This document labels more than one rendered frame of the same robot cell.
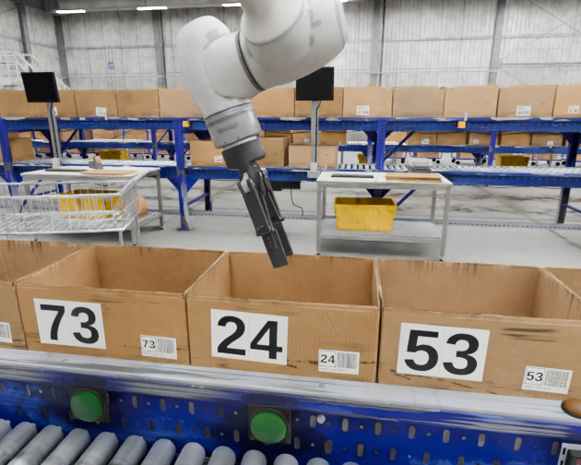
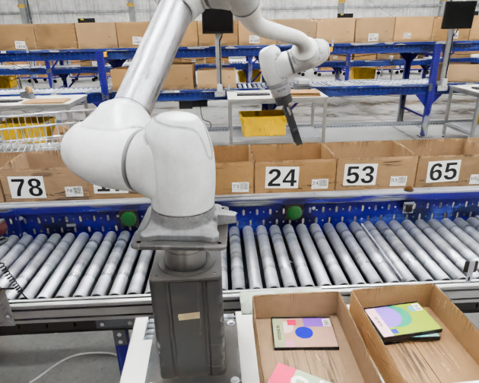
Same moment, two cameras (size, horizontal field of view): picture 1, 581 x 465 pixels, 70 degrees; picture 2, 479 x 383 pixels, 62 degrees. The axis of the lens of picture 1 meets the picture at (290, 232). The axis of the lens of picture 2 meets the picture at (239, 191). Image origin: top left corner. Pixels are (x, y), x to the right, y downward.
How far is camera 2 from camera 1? 116 cm
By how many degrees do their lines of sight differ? 13
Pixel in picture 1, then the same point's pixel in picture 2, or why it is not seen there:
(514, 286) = (383, 150)
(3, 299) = not seen: hidden behind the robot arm
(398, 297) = not seen: hidden behind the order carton
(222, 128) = (280, 90)
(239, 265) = (255, 151)
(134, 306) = (229, 169)
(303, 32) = (317, 56)
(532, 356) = (393, 172)
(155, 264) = not seen: hidden behind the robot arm
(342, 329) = (321, 169)
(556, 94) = (395, 24)
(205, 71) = (275, 68)
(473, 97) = (337, 26)
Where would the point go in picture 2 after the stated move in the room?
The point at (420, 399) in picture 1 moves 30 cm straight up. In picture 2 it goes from (353, 193) to (360, 131)
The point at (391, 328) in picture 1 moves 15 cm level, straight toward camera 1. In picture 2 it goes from (341, 167) to (347, 178)
